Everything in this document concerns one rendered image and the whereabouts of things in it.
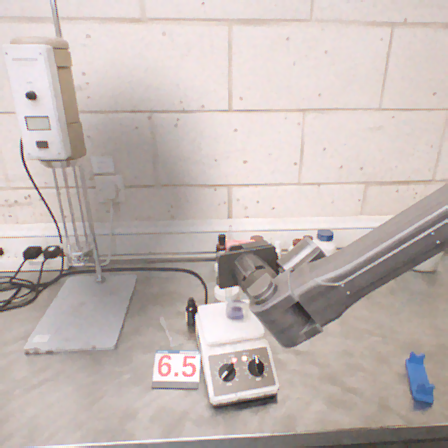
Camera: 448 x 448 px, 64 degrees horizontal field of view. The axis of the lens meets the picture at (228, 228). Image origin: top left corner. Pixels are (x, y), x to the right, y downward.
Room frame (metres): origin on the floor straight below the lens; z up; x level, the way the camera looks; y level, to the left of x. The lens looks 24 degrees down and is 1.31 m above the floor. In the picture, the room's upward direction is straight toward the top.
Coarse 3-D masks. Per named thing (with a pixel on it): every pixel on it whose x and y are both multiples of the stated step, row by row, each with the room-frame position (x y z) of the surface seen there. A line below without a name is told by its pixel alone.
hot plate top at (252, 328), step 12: (204, 312) 0.62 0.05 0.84; (216, 312) 0.62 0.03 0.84; (204, 324) 0.59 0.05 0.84; (216, 324) 0.59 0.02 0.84; (228, 324) 0.59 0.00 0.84; (240, 324) 0.59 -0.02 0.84; (252, 324) 0.58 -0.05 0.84; (204, 336) 0.55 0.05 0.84; (216, 336) 0.55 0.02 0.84; (228, 336) 0.55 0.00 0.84; (240, 336) 0.55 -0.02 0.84; (252, 336) 0.55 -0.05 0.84
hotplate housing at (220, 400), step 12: (264, 336) 0.57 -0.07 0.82; (204, 348) 0.54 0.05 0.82; (216, 348) 0.54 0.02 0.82; (228, 348) 0.54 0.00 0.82; (240, 348) 0.54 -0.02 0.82; (204, 360) 0.52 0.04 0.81; (204, 372) 0.52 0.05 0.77; (276, 384) 0.49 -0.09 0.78; (216, 396) 0.46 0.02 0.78; (228, 396) 0.46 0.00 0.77; (240, 396) 0.47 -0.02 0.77; (252, 396) 0.47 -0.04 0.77; (264, 396) 0.48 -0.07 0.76
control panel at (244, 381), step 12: (252, 348) 0.54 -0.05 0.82; (264, 348) 0.54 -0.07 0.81; (216, 360) 0.51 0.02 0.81; (228, 360) 0.52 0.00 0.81; (240, 360) 0.52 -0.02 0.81; (264, 360) 0.52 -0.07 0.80; (216, 372) 0.50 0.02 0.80; (240, 372) 0.50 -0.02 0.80; (264, 372) 0.50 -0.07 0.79; (216, 384) 0.48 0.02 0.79; (228, 384) 0.48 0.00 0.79; (240, 384) 0.48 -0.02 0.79; (252, 384) 0.48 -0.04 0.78; (264, 384) 0.48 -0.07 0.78
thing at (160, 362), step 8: (160, 360) 0.55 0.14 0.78; (168, 360) 0.55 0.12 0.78; (176, 360) 0.55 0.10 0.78; (184, 360) 0.55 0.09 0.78; (192, 360) 0.55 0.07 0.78; (160, 368) 0.54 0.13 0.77; (168, 368) 0.54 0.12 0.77; (176, 368) 0.54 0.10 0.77; (184, 368) 0.54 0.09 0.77; (192, 368) 0.54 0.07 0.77; (160, 376) 0.53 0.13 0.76; (168, 376) 0.53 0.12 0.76; (176, 376) 0.52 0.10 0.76; (184, 376) 0.52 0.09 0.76; (192, 376) 0.52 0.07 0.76
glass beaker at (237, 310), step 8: (232, 288) 0.63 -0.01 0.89; (240, 288) 0.63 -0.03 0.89; (232, 296) 0.59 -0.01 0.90; (240, 296) 0.59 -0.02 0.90; (232, 304) 0.59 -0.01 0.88; (240, 304) 0.59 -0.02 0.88; (248, 304) 0.60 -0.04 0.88; (232, 312) 0.59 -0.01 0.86; (240, 312) 0.59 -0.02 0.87; (248, 312) 0.60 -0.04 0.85; (232, 320) 0.59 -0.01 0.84; (240, 320) 0.59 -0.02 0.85
